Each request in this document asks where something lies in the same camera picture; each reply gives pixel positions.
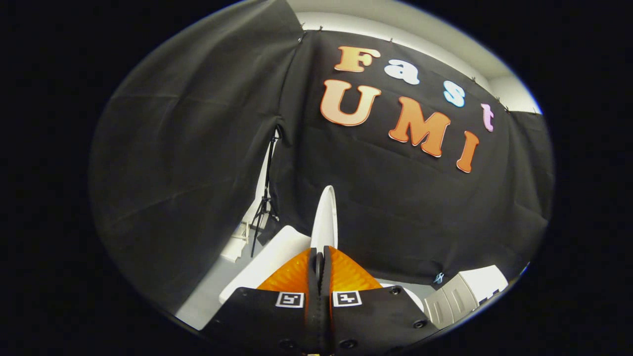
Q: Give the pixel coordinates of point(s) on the white drawer cabinet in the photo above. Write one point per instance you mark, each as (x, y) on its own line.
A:
(465, 291)

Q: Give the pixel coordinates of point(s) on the black backdrop cloth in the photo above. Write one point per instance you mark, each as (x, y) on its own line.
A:
(395, 207)

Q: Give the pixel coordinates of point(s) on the small white box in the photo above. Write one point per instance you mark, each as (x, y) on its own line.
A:
(235, 244)

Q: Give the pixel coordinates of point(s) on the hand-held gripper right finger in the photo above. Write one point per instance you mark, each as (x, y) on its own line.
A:
(327, 306)

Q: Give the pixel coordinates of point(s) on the white toilet lid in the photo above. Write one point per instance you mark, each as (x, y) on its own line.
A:
(325, 217)

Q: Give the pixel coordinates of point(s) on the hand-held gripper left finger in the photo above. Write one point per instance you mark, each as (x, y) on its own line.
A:
(313, 306)

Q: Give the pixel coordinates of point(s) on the white toilet tank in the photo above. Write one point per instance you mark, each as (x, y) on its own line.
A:
(267, 267)

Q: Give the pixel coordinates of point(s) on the black tripod stand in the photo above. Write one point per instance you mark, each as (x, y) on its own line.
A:
(267, 198)

